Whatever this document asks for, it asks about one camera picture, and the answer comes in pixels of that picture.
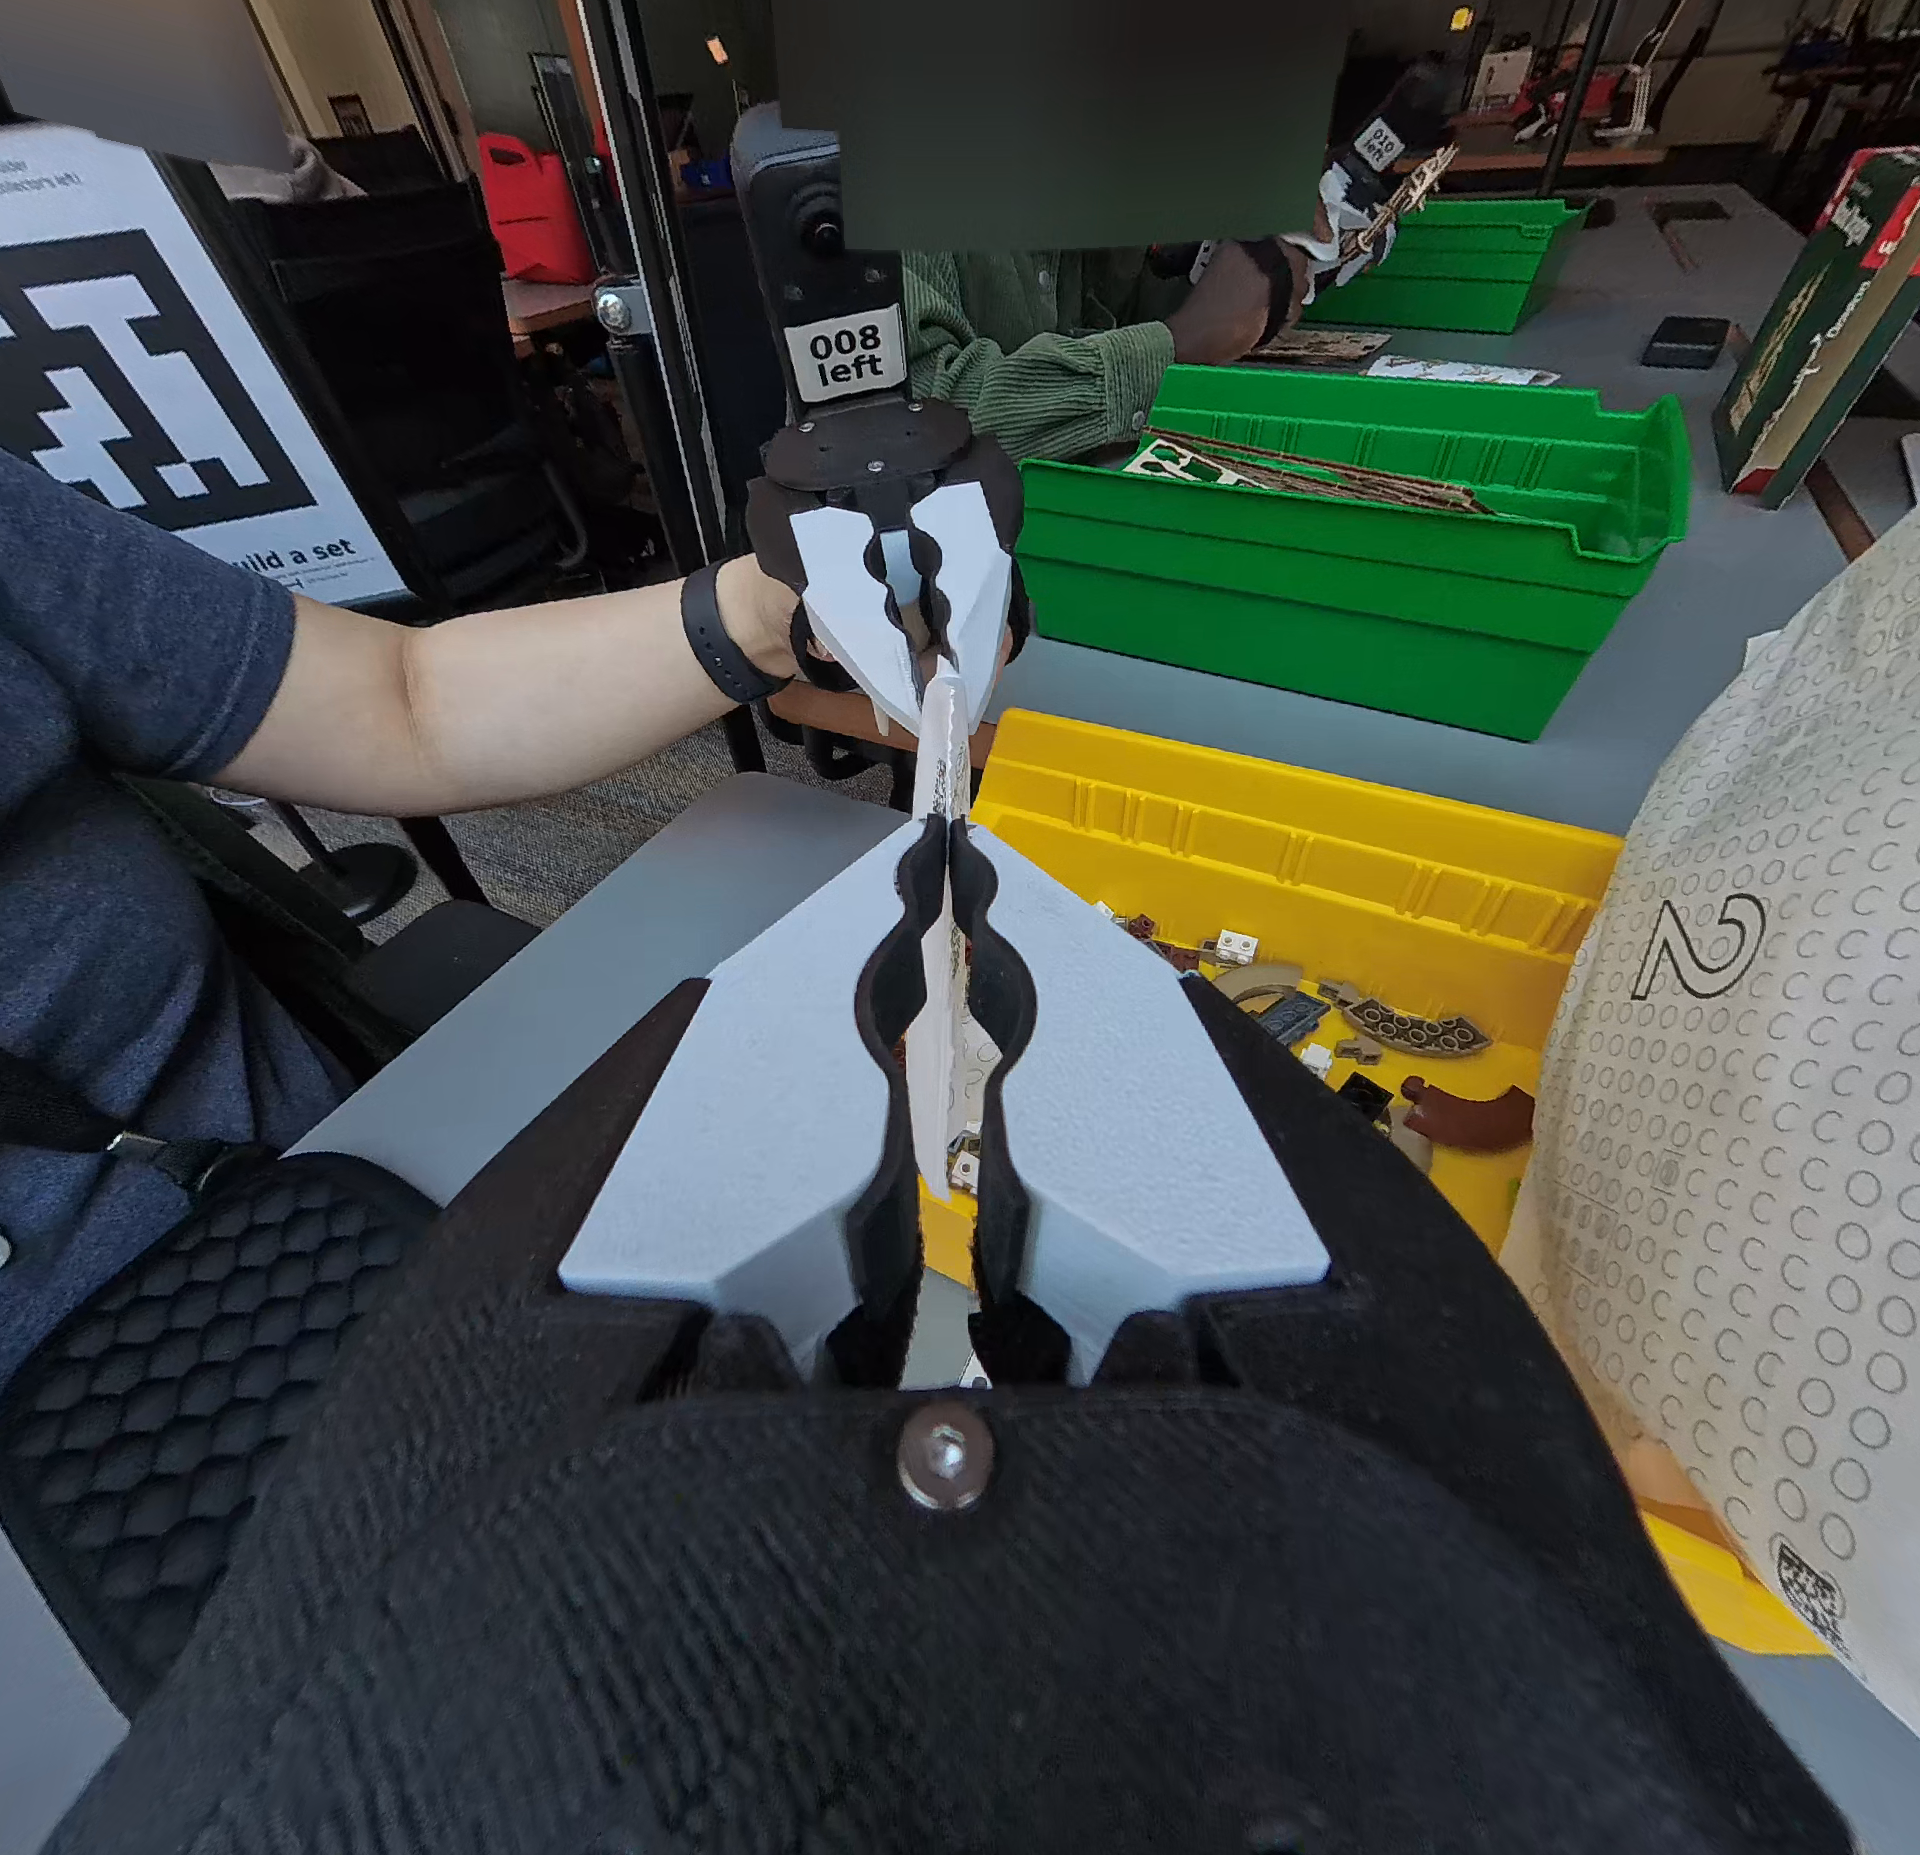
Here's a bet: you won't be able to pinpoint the red and green box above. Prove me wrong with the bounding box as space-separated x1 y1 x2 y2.
1714 145 1920 512

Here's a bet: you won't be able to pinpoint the black strap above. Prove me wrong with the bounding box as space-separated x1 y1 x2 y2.
0 1052 226 1188

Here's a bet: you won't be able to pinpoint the person's left forearm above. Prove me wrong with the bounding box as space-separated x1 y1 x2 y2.
398 572 707 800

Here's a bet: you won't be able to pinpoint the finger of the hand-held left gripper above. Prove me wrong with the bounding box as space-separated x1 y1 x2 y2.
907 482 1016 722
788 504 928 741

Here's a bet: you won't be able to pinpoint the pile of toy bricks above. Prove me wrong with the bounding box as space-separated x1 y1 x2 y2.
945 901 1541 1196

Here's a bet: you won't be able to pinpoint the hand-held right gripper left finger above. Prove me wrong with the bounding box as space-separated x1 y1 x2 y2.
559 817 950 1383

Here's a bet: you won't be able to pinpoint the large white paper bag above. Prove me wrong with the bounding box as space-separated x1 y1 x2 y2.
1500 512 1920 1693

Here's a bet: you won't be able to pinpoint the person's blue shirt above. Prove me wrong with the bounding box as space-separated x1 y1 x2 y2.
0 445 354 1378

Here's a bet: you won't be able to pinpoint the brown cardboard cutout sheets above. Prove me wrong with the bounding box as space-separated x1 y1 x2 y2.
1125 431 1495 519

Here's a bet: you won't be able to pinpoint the black cushioned wrist pad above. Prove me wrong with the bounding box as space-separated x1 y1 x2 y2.
0 1151 436 1715

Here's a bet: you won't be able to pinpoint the black wristband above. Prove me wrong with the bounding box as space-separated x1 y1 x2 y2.
680 564 791 704

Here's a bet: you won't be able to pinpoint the black chair armrest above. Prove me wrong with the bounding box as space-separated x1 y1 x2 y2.
352 896 543 1048

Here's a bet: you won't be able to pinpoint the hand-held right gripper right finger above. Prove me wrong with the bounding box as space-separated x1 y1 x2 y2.
948 821 1335 1383

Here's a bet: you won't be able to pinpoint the small white paper bag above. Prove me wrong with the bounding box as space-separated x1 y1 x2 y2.
897 672 992 1196

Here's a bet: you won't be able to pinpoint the black white marker sign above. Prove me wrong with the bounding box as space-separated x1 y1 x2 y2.
0 124 413 614

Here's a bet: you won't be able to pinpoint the green plastic bin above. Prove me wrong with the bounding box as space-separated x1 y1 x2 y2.
1016 362 1693 745
1305 193 1591 335

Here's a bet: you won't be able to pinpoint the yellow plastic bin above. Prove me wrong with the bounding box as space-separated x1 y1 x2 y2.
918 707 1824 1653

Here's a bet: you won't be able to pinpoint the red plastic canister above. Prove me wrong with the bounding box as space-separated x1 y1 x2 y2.
479 131 594 284

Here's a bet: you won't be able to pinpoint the grey desk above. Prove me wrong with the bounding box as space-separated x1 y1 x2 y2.
0 773 1920 1855

